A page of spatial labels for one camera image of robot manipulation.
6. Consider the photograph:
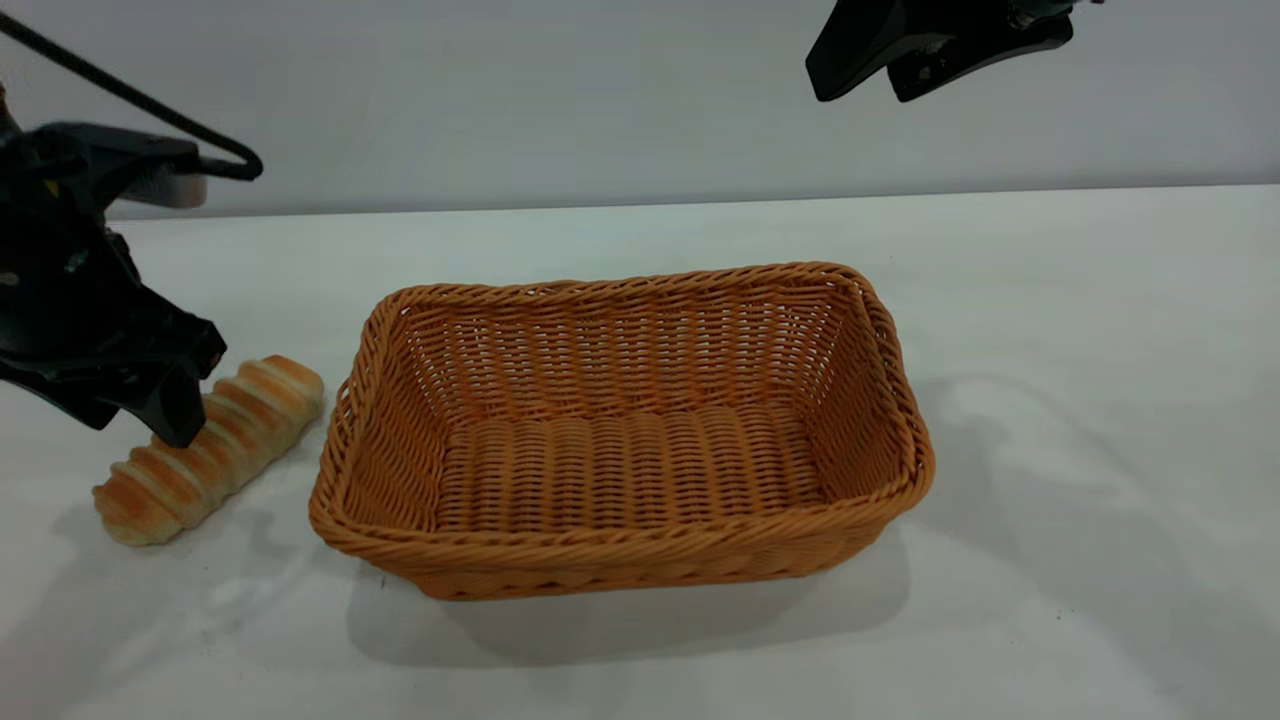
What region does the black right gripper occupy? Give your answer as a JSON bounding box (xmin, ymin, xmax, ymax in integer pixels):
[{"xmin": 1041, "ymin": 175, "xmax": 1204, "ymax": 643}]
[{"xmin": 806, "ymin": 0, "xmax": 1106, "ymax": 103}]

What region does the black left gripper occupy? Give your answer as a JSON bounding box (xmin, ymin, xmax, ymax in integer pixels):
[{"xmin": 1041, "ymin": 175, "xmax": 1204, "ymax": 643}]
[{"xmin": 0, "ymin": 130, "xmax": 228, "ymax": 449}]

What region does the striped long bread roll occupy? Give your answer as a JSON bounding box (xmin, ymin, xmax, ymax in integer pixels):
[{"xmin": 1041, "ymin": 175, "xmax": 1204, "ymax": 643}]
[{"xmin": 93, "ymin": 355, "xmax": 326, "ymax": 547}]

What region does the orange woven wicker basket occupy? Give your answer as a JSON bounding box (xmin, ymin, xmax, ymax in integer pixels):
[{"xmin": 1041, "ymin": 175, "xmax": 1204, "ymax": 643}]
[{"xmin": 308, "ymin": 262, "xmax": 936, "ymax": 601}]

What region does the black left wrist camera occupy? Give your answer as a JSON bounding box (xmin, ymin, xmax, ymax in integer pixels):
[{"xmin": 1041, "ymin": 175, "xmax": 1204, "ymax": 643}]
[{"xmin": 28, "ymin": 122, "xmax": 211, "ymax": 213}]

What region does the black cable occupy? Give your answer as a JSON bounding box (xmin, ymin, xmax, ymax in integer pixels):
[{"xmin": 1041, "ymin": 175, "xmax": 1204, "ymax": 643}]
[{"xmin": 0, "ymin": 10, "xmax": 265, "ymax": 183}]

